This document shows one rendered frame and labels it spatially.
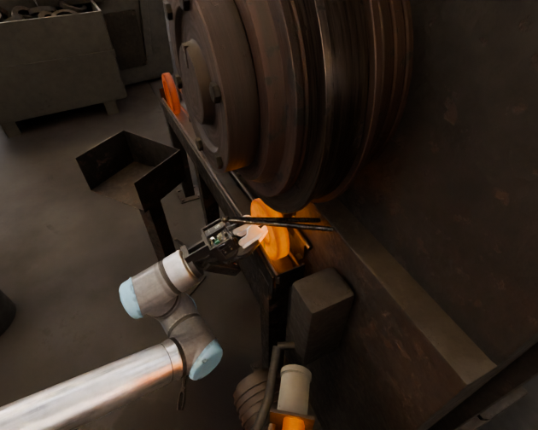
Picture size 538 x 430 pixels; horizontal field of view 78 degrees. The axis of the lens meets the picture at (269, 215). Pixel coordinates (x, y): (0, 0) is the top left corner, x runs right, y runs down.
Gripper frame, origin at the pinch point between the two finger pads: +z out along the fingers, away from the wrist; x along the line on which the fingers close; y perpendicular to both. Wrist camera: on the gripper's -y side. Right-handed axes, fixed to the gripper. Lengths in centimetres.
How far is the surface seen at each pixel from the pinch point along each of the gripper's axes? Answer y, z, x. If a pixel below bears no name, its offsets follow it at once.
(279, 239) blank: 2.4, 0.6, -7.0
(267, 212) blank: 6.5, 1.3, -2.0
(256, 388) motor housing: -16.1, -20.9, -25.8
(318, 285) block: 5.0, 1.7, -22.7
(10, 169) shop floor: -39, -120, 187
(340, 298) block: 4.1, 3.7, -26.7
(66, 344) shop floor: -48, -92, 40
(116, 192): -4, -36, 50
